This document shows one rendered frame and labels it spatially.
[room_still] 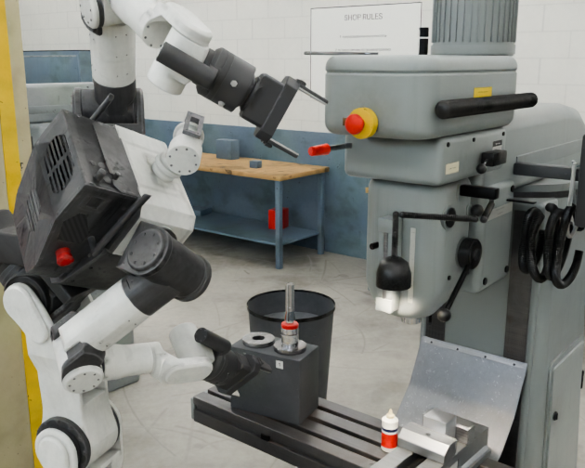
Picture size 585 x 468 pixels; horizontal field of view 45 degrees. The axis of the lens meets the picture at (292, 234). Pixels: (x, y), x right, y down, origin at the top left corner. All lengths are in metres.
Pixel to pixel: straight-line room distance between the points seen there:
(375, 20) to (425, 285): 5.20
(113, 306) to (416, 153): 0.67
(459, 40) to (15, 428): 2.30
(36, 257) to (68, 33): 8.60
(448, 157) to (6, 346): 2.05
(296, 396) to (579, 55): 4.40
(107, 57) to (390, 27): 5.19
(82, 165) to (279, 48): 6.04
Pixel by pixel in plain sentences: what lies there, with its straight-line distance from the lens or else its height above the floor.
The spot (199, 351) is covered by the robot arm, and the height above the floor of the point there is 1.27.
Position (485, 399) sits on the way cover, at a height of 0.97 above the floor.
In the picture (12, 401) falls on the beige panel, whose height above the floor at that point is 0.55.
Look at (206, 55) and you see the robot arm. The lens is 1.20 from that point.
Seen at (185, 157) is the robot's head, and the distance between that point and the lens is 1.37.
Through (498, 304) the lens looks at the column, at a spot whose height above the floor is 1.23.
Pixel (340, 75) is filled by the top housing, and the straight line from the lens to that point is 1.44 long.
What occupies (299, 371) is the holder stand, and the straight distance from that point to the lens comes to 1.88.
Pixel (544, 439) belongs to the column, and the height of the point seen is 0.84.
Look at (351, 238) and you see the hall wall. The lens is 6.92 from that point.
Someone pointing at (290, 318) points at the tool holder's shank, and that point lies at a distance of 1.90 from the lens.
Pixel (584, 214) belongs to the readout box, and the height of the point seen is 1.55.
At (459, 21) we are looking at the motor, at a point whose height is 1.97.
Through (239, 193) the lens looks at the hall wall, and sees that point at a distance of 7.78.
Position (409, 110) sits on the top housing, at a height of 1.79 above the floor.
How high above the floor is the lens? 1.88
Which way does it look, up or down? 14 degrees down
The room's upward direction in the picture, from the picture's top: straight up
